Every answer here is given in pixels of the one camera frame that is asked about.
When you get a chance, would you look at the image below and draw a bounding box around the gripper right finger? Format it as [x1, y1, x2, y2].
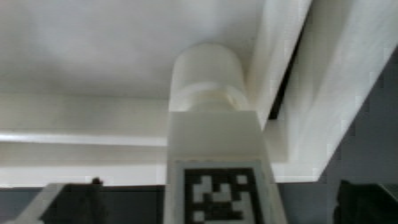
[334, 180, 398, 224]

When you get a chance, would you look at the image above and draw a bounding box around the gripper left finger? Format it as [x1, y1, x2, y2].
[11, 178, 107, 224]

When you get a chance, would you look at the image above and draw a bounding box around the white table leg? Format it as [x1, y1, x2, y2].
[164, 44, 288, 224]

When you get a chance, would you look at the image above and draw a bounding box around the white square table top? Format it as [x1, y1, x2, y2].
[0, 0, 313, 188]

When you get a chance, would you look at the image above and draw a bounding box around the white U-shaped obstacle fence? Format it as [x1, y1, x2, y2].
[265, 0, 398, 183]

